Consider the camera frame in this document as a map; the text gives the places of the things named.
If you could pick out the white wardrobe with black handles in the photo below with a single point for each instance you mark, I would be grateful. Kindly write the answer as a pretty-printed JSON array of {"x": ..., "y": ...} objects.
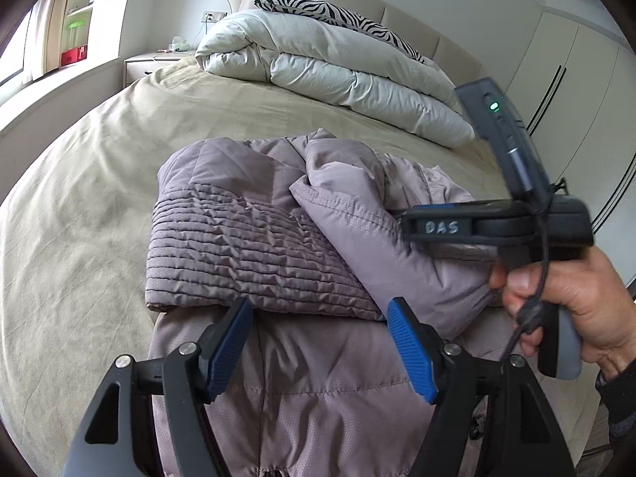
[{"x": 575, "y": 90}]

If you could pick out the white wall shelf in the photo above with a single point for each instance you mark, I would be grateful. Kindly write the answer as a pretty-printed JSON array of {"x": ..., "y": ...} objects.
[{"x": 82, "y": 10}]

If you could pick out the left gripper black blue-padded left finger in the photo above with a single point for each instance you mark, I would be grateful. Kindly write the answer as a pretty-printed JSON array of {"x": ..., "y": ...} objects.
[{"x": 117, "y": 435}]

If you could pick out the tissue box on nightstand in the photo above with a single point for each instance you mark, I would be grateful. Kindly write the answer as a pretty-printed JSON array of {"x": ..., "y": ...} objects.
[{"x": 179, "y": 45}]

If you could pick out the white bedside table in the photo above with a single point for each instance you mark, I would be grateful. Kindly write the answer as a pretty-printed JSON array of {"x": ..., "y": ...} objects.
[{"x": 139, "y": 66}]

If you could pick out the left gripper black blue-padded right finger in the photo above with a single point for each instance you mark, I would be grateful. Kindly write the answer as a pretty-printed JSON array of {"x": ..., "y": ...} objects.
[{"x": 521, "y": 436}]

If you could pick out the wall power socket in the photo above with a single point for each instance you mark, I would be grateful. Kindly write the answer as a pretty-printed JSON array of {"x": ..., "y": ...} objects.
[{"x": 209, "y": 17}]

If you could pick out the zebra print pillow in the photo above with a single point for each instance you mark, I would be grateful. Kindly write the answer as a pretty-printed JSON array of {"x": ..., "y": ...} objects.
[{"x": 334, "y": 15}]

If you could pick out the beige curtain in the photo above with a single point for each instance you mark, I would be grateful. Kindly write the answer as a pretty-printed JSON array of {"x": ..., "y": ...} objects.
[{"x": 44, "y": 38}]

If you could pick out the white folded duvet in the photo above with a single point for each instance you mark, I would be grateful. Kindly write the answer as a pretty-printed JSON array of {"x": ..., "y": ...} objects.
[{"x": 338, "y": 66}]

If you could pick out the mauve quilted down coat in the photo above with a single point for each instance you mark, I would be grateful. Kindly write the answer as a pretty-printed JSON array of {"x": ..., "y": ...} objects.
[{"x": 304, "y": 229}]

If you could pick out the black framed window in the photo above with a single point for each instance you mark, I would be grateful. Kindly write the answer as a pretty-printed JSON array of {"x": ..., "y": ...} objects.
[{"x": 12, "y": 59}]

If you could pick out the beige upholstered headboard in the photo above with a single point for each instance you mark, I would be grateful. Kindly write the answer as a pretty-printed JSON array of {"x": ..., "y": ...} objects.
[{"x": 458, "y": 64}]

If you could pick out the person's right hand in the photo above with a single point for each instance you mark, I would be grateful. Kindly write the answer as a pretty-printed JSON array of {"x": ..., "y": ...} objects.
[{"x": 603, "y": 312}]

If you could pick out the red box on shelf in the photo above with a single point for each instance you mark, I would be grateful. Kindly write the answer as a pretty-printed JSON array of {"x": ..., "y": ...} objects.
[{"x": 73, "y": 55}]

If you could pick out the beige bed sheet mattress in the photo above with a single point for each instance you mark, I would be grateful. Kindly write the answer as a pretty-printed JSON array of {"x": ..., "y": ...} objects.
[{"x": 76, "y": 231}]

